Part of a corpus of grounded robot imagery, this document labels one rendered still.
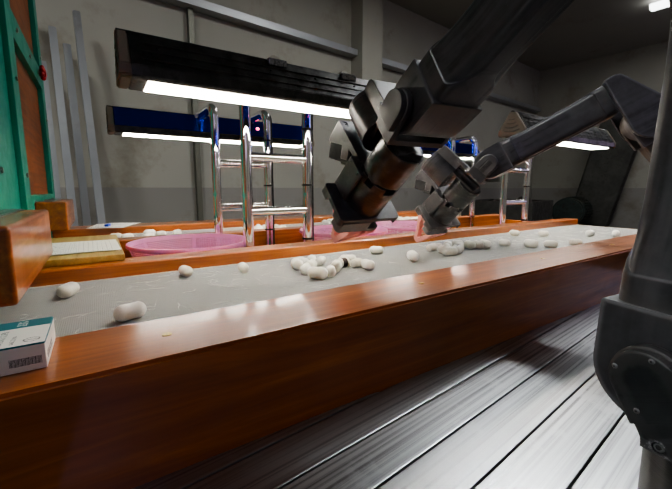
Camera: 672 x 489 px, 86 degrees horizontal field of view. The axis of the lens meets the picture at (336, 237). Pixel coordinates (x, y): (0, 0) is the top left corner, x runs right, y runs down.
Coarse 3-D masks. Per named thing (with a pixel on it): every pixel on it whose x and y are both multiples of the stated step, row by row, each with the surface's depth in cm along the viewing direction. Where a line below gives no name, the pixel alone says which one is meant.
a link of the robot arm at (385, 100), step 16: (368, 96) 46; (384, 96) 44; (400, 96) 36; (352, 112) 48; (368, 112) 45; (384, 112) 38; (400, 112) 36; (368, 128) 45; (384, 128) 39; (400, 128) 38; (368, 144) 47; (400, 144) 40; (416, 144) 41; (432, 144) 42
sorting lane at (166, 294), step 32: (384, 256) 81; (448, 256) 81; (480, 256) 81; (32, 288) 55; (96, 288) 55; (128, 288) 55; (160, 288) 55; (192, 288) 55; (224, 288) 55; (256, 288) 55; (288, 288) 55; (320, 288) 55; (0, 320) 42; (64, 320) 42; (96, 320) 42; (128, 320) 42
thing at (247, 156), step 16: (272, 64) 61; (352, 80) 71; (240, 112) 76; (240, 128) 77; (304, 128) 84; (240, 144) 77; (304, 144) 85; (256, 160) 79; (272, 160) 81; (288, 160) 83; (304, 160) 85; (304, 176) 86; (304, 192) 86; (256, 208) 80; (272, 208) 82; (288, 208) 84; (304, 208) 87; (304, 224) 88; (304, 240) 88
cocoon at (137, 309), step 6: (120, 306) 41; (126, 306) 41; (132, 306) 41; (138, 306) 42; (144, 306) 42; (114, 312) 41; (120, 312) 40; (126, 312) 41; (132, 312) 41; (138, 312) 42; (144, 312) 42; (120, 318) 41; (126, 318) 41; (132, 318) 42
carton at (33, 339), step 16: (32, 320) 29; (48, 320) 29; (0, 336) 26; (16, 336) 26; (32, 336) 26; (48, 336) 27; (0, 352) 24; (16, 352) 25; (32, 352) 25; (48, 352) 26; (0, 368) 24; (16, 368) 25; (32, 368) 25
